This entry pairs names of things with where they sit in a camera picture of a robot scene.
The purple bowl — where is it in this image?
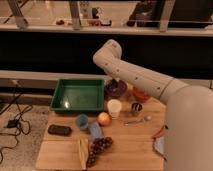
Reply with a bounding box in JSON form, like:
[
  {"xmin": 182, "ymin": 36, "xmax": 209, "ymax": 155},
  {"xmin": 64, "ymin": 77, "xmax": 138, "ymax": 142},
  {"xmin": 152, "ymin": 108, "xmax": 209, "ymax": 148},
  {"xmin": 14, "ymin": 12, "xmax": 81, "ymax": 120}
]
[{"xmin": 104, "ymin": 79, "xmax": 127, "ymax": 98}]

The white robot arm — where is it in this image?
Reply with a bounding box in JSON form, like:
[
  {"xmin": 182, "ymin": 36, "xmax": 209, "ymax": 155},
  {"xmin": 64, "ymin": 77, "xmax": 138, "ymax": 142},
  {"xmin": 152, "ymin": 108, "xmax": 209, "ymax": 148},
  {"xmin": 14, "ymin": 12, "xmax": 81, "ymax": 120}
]
[{"xmin": 93, "ymin": 39, "xmax": 213, "ymax": 171}]

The red bowl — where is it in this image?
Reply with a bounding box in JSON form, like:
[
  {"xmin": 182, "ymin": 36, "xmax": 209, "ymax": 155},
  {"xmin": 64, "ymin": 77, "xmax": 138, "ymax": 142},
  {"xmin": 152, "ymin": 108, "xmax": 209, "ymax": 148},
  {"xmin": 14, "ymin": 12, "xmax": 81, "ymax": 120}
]
[{"xmin": 132, "ymin": 87, "xmax": 150, "ymax": 103}]

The white plastic cup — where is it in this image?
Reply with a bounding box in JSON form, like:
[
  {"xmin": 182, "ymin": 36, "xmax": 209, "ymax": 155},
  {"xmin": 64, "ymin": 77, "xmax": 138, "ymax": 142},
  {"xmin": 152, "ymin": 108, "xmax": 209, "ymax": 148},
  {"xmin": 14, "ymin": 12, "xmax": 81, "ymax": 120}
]
[{"xmin": 107, "ymin": 99, "xmax": 122, "ymax": 119}]

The small metal cup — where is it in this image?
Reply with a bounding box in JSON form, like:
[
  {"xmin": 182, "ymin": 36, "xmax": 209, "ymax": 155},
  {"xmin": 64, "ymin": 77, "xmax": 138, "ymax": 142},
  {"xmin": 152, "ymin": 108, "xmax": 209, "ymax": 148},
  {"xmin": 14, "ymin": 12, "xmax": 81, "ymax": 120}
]
[{"xmin": 131, "ymin": 102, "xmax": 143, "ymax": 116}]

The orange apple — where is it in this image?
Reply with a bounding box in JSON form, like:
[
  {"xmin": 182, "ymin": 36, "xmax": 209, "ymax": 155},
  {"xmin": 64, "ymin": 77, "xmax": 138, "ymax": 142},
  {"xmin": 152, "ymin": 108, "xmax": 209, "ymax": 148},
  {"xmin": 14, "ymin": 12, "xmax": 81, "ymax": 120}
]
[{"xmin": 97, "ymin": 112, "xmax": 111, "ymax": 126}]

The green plastic tray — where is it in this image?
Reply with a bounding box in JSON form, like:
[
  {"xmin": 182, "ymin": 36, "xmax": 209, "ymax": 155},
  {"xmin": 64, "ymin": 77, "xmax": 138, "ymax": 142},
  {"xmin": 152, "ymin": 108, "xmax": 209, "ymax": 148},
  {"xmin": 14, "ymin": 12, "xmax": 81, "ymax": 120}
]
[{"xmin": 50, "ymin": 78, "xmax": 104, "ymax": 113}]

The blue plastic cup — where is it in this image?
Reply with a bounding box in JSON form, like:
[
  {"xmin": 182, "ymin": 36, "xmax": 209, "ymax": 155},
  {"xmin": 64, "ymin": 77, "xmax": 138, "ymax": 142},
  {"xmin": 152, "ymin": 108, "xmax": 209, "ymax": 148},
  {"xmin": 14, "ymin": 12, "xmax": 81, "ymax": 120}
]
[{"xmin": 76, "ymin": 114, "xmax": 89, "ymax": 131}]

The blue cloth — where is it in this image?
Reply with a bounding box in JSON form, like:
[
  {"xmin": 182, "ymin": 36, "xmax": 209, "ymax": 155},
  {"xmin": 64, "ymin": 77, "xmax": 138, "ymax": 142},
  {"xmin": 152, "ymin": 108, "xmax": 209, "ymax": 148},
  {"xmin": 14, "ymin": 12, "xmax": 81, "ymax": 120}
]
[{"xmin": 88, "ymin": 122, "xmax": 103, "ymax": 140}]

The wooden table board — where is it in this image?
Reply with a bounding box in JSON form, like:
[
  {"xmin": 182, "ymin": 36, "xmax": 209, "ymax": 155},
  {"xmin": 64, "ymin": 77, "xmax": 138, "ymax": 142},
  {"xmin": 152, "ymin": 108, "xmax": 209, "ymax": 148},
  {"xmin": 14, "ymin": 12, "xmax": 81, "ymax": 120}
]
[{"xmin": 36, "ymin": 86, "xmax": 165, "ymax": 171}]

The purple grape bunch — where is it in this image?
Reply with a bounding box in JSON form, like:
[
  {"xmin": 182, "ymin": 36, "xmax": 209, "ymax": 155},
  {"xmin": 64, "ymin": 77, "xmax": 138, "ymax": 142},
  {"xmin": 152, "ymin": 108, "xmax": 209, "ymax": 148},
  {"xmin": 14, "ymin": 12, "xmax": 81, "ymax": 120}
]
[{"xmin": 87, "ymin": 137, "xmax": 113, "ymax": 167}]

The orange carrot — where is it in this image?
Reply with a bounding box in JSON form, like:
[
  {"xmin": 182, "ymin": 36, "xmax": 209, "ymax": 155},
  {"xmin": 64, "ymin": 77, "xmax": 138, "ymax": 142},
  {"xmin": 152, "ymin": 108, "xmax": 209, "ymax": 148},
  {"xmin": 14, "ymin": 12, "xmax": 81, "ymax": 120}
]
[{"xmin": 152, "ymin": 126, "xmax": 165, "ymax": 139}]

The yellow corn cob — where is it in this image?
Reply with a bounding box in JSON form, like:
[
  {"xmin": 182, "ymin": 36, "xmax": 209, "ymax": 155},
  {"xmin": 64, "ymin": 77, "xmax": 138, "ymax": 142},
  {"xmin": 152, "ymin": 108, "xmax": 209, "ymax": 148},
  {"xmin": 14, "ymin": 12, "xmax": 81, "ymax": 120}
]
[{"xmin": 78, "ymin": 138, "xmax": 89, "ymax": 170}]

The black rectangular case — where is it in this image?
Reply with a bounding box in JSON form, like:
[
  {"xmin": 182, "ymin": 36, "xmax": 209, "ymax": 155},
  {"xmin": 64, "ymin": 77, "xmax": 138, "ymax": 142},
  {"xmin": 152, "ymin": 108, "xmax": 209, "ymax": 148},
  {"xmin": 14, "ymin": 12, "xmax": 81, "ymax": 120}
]
[{"xmin": 48, "ymin": 125, "xmax": 72, "ymax": 136}]

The black power adapter with cables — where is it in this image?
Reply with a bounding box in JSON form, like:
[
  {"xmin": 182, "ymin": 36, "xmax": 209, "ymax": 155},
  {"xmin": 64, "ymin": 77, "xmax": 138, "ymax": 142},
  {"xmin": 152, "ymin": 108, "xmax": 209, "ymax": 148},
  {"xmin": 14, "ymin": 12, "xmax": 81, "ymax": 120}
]
[{"xmin": 0, "ymin": 79, "xmax": 34, "ymax": 165}]

